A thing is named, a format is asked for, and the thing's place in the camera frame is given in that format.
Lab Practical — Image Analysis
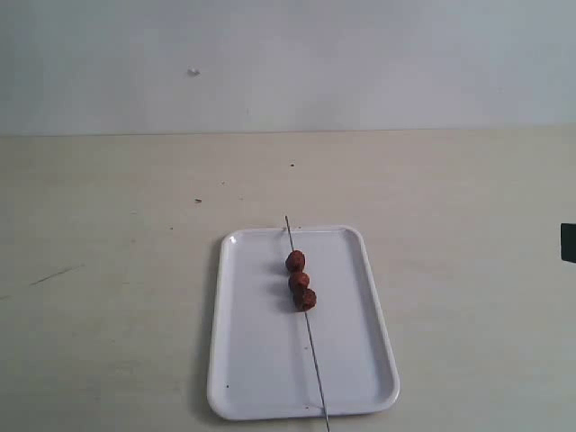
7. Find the thin metal skewer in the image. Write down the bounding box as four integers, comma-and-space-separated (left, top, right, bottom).
284, 215, 331, 432

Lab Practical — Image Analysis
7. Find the white rectangular plastic tray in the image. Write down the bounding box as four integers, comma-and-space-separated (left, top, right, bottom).
207, 225, 401, 420

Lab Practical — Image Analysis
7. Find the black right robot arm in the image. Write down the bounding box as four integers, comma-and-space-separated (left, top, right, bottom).
560, 223, 576, 264

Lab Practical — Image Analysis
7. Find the red ball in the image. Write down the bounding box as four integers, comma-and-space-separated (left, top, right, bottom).
288, 272, 310, 294
292, 288, 317, 312
285, 250, 306, 273

